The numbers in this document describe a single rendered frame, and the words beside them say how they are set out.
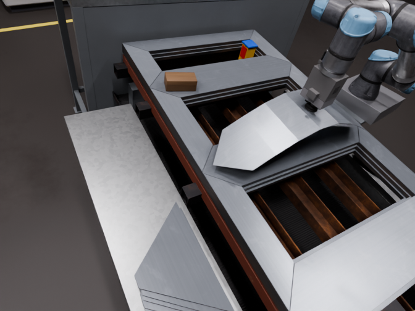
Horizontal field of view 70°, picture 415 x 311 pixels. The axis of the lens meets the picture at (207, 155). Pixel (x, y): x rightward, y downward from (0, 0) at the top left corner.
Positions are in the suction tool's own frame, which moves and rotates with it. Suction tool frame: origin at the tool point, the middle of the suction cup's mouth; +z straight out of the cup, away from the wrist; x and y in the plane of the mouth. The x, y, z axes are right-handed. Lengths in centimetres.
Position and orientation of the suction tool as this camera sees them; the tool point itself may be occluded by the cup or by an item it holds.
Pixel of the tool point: (309, 110)
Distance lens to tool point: 103.4
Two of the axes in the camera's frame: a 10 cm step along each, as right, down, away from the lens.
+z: -1.6, 6.5, 7.5
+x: 7.9, -3.7, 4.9
